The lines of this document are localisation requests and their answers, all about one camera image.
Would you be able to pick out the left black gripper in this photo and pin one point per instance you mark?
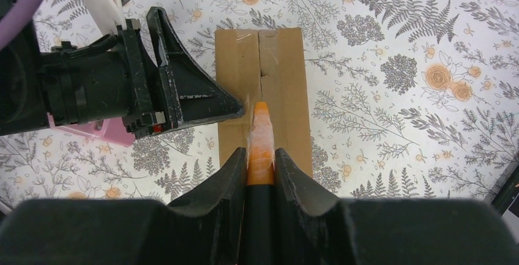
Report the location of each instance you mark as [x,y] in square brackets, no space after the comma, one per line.
[115,77]

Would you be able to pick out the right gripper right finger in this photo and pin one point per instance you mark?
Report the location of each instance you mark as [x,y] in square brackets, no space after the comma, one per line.
[318,227]

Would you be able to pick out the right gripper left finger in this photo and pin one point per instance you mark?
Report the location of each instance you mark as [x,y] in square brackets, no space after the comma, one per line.
[200,227]

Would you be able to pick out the orange black utility knife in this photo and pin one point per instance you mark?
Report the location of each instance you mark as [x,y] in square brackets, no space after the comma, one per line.
[258,239]

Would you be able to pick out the brown cardboard express box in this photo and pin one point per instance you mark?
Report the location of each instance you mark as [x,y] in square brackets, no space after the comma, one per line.
[265,65]

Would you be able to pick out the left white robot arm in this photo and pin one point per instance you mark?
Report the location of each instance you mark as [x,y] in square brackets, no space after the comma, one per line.
[22,104]

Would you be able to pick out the pink plastic bag package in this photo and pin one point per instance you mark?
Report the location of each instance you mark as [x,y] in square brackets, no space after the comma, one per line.
[109,130]

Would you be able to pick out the floral patterned table mat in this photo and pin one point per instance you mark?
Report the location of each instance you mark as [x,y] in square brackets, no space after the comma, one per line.
[406,98]

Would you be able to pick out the black white chessboard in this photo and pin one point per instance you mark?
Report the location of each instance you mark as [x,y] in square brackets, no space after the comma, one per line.
[504,191]

